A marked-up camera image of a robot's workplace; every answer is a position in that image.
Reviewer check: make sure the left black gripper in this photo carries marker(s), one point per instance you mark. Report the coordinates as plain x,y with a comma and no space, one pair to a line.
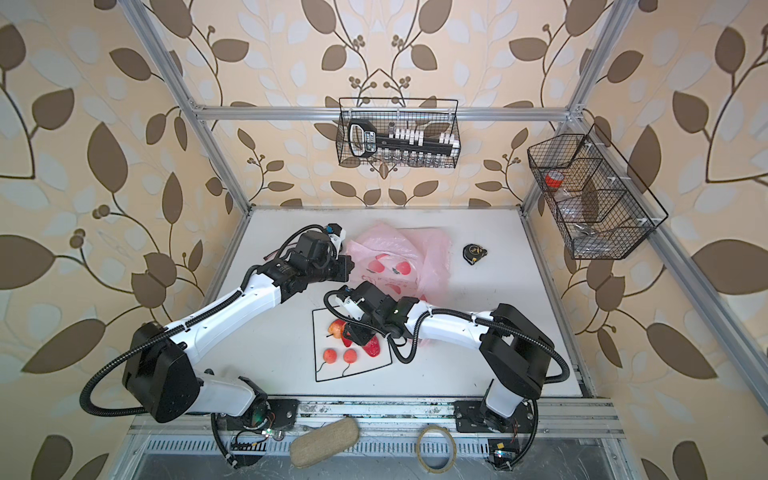
345,265

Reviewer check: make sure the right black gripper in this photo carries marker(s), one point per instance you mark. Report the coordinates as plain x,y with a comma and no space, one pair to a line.
355,332

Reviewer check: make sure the red fake strawberry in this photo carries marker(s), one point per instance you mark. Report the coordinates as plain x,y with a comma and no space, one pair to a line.
372,348

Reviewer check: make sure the red yellow fake apple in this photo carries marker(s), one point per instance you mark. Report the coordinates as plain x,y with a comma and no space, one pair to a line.
336,329

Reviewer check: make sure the small red fake cherry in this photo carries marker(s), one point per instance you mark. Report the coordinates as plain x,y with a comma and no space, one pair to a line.
350,357

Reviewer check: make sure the pink plastic fruit-print bag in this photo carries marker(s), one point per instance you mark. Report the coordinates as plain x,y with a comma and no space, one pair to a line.
402,262

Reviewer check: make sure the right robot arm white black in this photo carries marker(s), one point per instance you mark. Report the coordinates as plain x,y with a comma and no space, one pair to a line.
522,358

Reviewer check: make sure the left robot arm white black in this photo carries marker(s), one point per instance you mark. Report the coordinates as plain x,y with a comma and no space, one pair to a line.
159,369

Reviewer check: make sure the white mat with black border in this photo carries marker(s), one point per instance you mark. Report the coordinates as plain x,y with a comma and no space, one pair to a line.
321,319

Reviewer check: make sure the black tape measure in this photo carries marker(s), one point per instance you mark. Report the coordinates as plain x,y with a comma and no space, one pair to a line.
473,253

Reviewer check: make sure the black tool set in basket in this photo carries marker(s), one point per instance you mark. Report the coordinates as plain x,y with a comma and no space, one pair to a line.
365,141

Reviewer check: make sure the beige sponge block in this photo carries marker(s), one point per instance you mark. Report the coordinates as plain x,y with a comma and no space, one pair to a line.
325,442

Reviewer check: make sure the clear tape roll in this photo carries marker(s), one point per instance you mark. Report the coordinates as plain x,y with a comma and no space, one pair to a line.
436,449

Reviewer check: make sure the red-capped item in basket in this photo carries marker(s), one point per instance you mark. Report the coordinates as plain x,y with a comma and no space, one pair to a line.
553,180

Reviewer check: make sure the back black wire basket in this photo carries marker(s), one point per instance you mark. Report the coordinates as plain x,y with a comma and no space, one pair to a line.
432,114

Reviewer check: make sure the black wire basket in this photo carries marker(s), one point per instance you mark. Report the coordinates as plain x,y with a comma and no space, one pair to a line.
432,114
604,209

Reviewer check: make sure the right black wire basket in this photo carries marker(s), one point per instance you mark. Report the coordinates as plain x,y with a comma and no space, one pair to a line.
604,209

